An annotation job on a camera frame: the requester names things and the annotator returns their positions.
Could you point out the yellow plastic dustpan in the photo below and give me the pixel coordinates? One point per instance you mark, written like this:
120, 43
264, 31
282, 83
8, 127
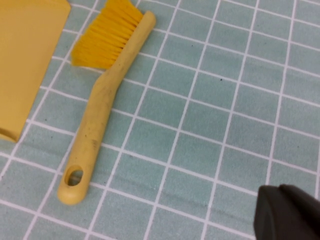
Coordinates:
27, 62

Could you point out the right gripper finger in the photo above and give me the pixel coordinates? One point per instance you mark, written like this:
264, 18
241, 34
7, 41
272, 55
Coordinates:
287, 215

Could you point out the green checked tablecloth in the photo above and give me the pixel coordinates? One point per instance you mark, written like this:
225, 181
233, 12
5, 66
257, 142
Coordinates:
212, 112

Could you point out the yellow hand brush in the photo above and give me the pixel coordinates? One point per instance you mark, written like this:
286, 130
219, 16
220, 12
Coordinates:
97, 112

